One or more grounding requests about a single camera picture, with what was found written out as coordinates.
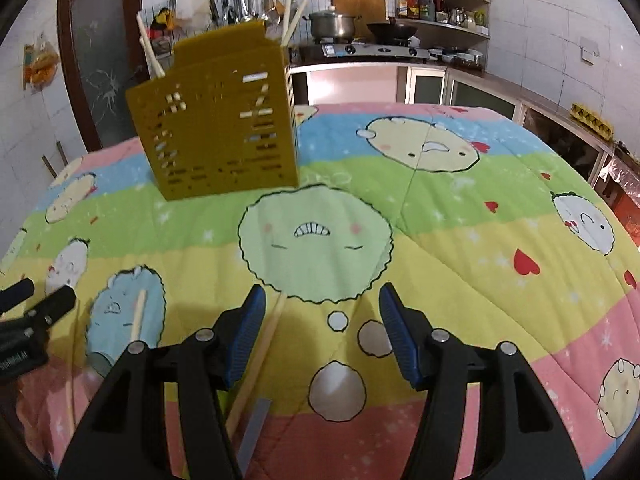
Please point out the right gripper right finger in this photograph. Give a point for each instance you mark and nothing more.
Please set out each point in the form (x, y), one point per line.
(520, 434)

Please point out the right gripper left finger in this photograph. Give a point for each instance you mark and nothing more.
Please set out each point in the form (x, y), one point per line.
(122, 434)

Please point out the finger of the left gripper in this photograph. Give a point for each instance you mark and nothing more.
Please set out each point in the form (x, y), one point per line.
(16, 294)
(48, 311)

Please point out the wooden chopstick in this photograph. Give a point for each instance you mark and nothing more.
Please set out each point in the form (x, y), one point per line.
(138, 315)
(255, 365)

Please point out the green frog handle utensil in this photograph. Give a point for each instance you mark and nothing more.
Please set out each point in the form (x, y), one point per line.
(252, 434)

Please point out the kitchen counter cabinets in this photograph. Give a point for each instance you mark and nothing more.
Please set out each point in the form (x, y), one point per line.
(386, 82)

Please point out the colourful cartoon quilt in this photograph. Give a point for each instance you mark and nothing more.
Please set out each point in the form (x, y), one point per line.
(473, 219)

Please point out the yellow perforated utensil holder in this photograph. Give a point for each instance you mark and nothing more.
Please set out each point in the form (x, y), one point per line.
(222, 117)

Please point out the chopsticks in holder left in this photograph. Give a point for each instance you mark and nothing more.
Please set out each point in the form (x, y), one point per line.
(156, 69)

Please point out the chopsticks in holder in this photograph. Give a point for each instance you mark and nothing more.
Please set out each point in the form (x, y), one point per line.
(291, 20)
(156, 69)

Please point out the dark framed glass door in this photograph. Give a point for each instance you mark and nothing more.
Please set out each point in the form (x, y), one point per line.
(101, 59)

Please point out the yellow egg tray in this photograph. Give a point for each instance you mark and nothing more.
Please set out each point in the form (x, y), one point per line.
(593, 121)

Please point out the chopsticks in holder right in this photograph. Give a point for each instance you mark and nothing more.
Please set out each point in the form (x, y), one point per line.
(291, 20)

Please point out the steel cooking pot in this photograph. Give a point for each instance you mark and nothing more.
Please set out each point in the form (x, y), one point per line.
(329, 26)

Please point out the gas stove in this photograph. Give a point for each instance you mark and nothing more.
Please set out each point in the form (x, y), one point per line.
(358, 52)

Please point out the black wok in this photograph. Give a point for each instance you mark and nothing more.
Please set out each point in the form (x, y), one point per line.
(391, 32)

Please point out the wall shelf with bottles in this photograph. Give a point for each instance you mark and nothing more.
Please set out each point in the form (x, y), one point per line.
(453, 31)

